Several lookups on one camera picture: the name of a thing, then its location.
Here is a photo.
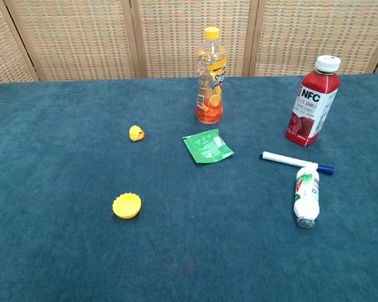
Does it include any red NFC juice bottle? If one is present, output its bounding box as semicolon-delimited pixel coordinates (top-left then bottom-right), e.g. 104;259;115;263
284;55;342;148

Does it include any small white yogurt bottle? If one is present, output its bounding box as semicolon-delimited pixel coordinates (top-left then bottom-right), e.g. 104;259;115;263
292;166;321;229

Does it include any small yellow toy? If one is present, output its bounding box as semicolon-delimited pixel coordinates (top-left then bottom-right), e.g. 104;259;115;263
128;125;146;142

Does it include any white marker blue cap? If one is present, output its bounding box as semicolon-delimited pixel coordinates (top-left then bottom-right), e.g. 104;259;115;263
259;150;336;176

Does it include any green foil sachet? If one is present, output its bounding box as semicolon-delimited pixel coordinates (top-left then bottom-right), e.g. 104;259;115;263
181;128;235;164

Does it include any pale yellow round disc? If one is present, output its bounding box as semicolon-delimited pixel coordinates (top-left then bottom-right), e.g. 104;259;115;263
112;193;143;220

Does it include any teal table cloth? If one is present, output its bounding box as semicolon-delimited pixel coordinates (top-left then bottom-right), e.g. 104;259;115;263
0;72;378;302

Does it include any orange drink bottle yellow cap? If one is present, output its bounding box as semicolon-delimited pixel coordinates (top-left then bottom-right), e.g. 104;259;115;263
195;26;227;125

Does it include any woven bamboo folding screen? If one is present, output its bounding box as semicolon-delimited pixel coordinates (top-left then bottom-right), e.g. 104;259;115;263
0;0;378;84

